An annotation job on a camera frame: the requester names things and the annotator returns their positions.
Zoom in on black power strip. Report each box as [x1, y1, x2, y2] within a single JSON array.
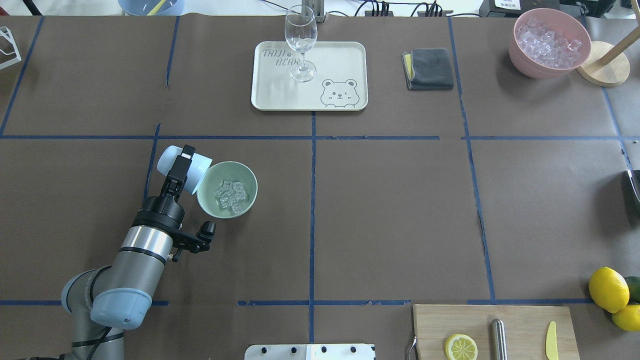
[[354, 0, 453, 18]]

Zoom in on half lemon slice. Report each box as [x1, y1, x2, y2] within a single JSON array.
[[443, 333, 479, 360]]

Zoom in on green lime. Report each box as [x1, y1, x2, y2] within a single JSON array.
[[624, 276, 640, 304]]

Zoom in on ice cubes in bowl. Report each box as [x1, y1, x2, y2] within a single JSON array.
[[215, 180, 249, 215]]

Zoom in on blue bowl on desk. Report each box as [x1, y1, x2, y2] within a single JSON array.
[[118, 0, 186, 16]]

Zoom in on clear wine glass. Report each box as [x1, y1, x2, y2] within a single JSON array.
[[284, 4, 318, 83]]

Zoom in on yellow lemon upper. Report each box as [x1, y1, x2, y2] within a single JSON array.
[[588, 266, 630, 314]]

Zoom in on grey folded cloth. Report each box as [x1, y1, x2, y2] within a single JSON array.
[[401, 47, 454, 91]]

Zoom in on silver metal ice scoop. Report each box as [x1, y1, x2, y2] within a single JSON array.
[[623, 169, 640, 214]]

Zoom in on yellow lemon lower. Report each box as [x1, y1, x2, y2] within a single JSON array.
[[611, 304, 640, 332]]

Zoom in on wooden cutting board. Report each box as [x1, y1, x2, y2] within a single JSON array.
[[406, 304, 581, 360]]

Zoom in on yellow fork in bowl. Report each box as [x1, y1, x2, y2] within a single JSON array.
[[146, 0, 167, 16]]

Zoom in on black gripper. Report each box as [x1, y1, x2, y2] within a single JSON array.
[[132, 145, 195, 230]]

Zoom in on wooden paper towel stand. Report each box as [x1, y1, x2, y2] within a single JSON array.
[[577, 27, 640, 87]]

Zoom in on white wire cup rack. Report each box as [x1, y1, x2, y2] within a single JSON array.
[[0, 26, 22, 70]]

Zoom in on pink bowl of ice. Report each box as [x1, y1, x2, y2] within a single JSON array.
[[509, 7, 592, 79]]

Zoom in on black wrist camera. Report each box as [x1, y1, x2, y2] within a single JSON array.
[[170, 221, 217, 263]]

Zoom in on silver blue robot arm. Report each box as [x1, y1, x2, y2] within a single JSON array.
[[58, 145, 215, 360]]

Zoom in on aluminium frame post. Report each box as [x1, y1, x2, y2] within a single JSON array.
[[301, 0, 326, 23]]

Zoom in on yellow lemon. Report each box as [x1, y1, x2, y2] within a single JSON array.
[[611, 304, 640, 332], [588, 266, 630, 314]]

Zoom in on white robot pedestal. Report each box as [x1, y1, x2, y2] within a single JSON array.
[[244, 342, 377, 360]]

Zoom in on light blue plastic cup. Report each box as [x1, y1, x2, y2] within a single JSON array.
[[157, 145, 213, 195]]

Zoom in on cream bear tray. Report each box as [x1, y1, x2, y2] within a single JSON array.
[[250, 41, 369, 112]]

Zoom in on green bowl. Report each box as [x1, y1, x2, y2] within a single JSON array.
[[196, 161, 258, 219]]

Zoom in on silver handled knife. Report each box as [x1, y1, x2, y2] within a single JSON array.
[[491, 318, 508, 360]]

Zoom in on yellow plastic knife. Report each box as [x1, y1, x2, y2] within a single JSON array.
[[545, 321, 559, 360]]

